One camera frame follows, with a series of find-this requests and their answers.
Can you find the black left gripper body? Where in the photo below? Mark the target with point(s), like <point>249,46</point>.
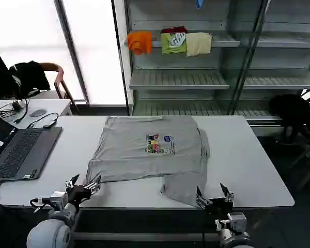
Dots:
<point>78,193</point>

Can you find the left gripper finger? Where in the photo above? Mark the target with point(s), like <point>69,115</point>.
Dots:
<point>70,184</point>
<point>93,187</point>

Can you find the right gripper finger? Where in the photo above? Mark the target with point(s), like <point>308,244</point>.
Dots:
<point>228,197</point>
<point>202,201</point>

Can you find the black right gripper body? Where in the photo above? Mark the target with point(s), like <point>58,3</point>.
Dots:
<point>219,205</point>

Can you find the grey printed t-shirt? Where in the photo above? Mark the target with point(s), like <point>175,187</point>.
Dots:
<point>144,160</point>

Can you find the dark grey laptop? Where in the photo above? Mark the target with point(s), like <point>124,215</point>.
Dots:
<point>23,152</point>

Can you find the grey computer mouse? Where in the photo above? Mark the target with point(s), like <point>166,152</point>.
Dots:
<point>37,112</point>

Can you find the black bag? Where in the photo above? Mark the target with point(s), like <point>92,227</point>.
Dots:
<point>292,111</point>

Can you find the wooden chair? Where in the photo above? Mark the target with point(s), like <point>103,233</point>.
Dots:
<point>59,77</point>

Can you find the black jacket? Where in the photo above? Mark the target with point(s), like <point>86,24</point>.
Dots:
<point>31,75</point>

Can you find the grey metal shelf with clothes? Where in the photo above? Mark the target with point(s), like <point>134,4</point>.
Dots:
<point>180,80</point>

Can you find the grey window frame post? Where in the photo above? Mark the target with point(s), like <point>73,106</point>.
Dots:
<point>72,51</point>

